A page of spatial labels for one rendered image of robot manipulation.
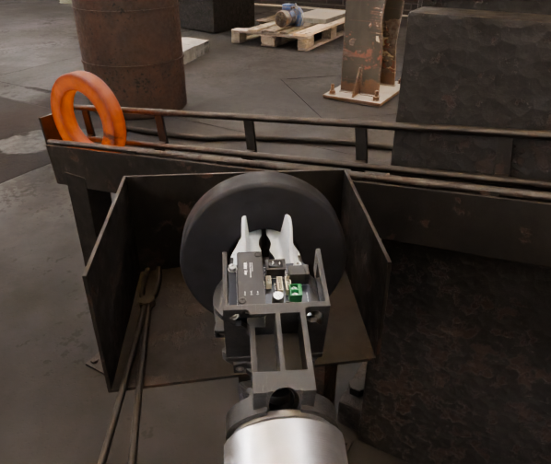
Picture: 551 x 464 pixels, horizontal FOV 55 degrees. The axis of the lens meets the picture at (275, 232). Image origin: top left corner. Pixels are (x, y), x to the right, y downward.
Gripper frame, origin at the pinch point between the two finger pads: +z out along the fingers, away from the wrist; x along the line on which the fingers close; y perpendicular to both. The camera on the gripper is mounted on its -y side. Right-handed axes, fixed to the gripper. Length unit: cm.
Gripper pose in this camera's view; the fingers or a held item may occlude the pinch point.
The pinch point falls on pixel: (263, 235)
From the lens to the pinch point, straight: 48.9
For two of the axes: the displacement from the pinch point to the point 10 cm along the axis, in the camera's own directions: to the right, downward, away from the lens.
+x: -10.0, 0.3, -0.7
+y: 0.3, -7.1, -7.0
